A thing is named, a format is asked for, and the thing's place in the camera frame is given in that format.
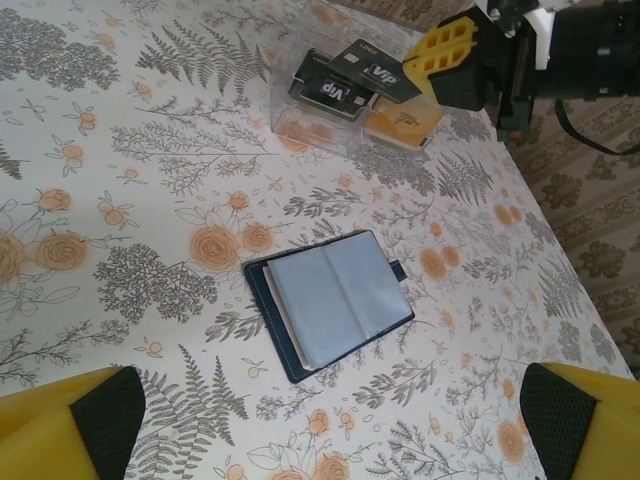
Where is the black VIP card stack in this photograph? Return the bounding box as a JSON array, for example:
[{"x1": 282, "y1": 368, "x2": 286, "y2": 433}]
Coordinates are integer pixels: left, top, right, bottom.
[{"x1": 288, "y1": 48, "x2": 381, "y2": 122}]

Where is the navy blue card holder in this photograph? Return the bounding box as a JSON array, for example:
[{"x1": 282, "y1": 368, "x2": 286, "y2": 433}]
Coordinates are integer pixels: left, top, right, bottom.
[{"x1": 242, "y1": 229, "x2": 416, "y2": 385}]

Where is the single black VIP card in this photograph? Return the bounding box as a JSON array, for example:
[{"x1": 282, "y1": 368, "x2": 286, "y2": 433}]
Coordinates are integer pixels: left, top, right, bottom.
[{"x1": 327, "y1": 38, "x2": 421, "y2": 105}]

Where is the orange card stack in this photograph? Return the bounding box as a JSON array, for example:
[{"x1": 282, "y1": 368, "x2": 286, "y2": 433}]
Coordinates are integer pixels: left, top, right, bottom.
[{"x1": 360, "y1": 94, "x2": 445, "y2": 152}]

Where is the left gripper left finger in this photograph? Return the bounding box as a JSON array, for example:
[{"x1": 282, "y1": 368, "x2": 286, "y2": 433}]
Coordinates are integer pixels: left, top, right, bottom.
[{"x1": 0, "y1": 365, "x2": 146, "y2": 480}]

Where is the right gripper thin black cable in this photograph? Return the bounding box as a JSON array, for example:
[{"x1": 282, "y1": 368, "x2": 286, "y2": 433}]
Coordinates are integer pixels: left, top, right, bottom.
[{"x1": 553, "y1": 97, "x2": 640, "y2": 156}]

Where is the clear acrylic card box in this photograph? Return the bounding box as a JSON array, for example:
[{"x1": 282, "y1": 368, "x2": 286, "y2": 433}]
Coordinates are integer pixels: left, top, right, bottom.
[{"x1": 268, "y1": 0, "x2": 447, "y2": 160}]

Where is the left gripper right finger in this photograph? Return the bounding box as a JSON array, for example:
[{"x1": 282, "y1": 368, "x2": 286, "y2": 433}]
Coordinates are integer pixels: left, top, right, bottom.
[{"x1": 519, "y1": 362, "x2": 640, "y2": 480}]

